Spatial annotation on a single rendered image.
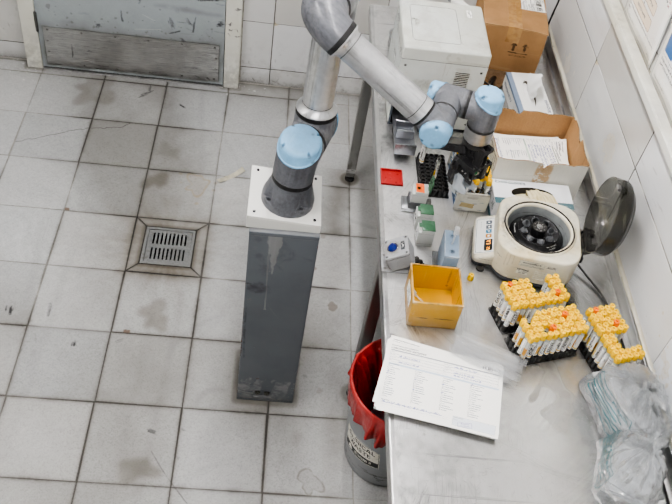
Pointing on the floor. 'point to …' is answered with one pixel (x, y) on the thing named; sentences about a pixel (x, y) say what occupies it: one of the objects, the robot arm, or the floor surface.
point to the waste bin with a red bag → (373, 465)
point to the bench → (539, 379)
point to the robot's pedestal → (275, 312)
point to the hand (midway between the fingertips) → (453, 188)
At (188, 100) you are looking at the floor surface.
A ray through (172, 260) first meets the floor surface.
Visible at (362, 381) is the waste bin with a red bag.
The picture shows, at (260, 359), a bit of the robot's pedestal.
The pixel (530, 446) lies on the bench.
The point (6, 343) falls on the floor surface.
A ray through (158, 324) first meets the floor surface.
